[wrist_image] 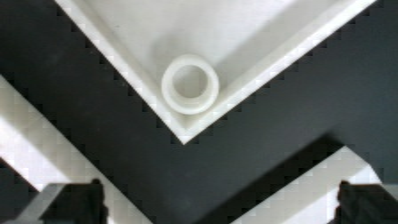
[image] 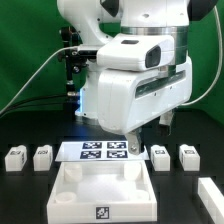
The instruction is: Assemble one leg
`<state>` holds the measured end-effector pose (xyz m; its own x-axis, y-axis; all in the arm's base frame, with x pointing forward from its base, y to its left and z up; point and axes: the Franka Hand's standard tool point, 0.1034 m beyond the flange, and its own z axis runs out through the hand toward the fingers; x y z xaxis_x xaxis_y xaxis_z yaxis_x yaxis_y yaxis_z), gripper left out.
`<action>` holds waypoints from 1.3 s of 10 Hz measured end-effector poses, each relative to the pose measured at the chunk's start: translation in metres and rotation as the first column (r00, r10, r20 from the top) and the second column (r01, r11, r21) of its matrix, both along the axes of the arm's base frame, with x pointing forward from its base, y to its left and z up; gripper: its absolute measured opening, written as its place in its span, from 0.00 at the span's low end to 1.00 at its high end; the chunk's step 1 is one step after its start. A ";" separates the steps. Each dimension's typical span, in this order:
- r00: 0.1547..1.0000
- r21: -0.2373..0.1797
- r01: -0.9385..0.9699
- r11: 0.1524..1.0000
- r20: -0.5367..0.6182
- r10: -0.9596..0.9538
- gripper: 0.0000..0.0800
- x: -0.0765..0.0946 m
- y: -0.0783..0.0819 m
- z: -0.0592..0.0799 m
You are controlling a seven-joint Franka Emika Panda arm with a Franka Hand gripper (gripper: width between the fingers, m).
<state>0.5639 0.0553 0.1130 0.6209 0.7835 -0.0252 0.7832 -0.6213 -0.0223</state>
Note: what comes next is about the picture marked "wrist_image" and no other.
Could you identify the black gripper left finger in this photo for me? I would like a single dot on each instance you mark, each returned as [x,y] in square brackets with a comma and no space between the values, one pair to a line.
[66,204]

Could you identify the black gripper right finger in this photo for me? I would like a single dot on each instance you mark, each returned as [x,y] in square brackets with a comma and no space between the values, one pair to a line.
[366,204]

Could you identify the white square tabletop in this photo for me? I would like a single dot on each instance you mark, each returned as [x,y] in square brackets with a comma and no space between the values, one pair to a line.
[201,49]

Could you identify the white obstacle fence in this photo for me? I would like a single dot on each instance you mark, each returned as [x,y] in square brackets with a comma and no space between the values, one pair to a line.
[45,158]

